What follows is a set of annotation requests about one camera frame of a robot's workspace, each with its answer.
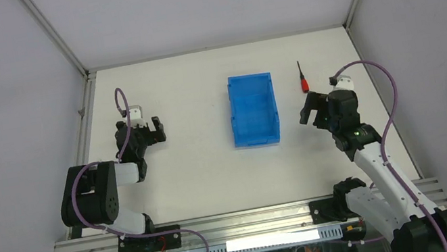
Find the red black screwdriver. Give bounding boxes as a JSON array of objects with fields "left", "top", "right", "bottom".
[{"left": 296, "top": 61, "right": 310, "bottom": 93}]

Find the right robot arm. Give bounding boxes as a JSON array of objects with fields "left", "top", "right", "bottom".
[{"left": 300, "top": 89, "right": 447, "bottom": 252}]

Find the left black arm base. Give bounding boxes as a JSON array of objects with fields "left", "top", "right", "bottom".
[{"left": 118, "top": 224, "right": 182, "bottom": 252}]

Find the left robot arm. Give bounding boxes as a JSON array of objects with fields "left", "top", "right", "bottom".
[{"left": 60, "top": 116, "right": 167, "bottom": 252}]

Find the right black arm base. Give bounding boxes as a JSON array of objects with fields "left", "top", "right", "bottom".
[{"left": 308, "top": 197, "right": 349, "bottom": 225}]

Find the blue plastic bin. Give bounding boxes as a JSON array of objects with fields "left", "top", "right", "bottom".
[{"left": 227, "top": 72, "right": 281, "bottom": 148}]

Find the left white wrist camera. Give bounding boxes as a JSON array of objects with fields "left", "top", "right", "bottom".
[{"left": 126, "top": 105, "right": 148, "bottom": 129}]

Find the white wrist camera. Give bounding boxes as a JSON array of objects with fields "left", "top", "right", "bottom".
[
  {"left": 126, "top": 105, "right": 148, "bottom": 129},
  {"left": 332, "top": 75, "right": 354, "bottom": 91}
]

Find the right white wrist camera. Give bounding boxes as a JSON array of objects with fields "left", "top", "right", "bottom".
[{"left": 332, "top": 75, "right": 354, "bottom": 91}]

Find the aluminium rail frame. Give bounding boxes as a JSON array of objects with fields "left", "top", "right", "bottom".
[{"left": 30, "top": 174, "right": 447, "bottom": 252}]

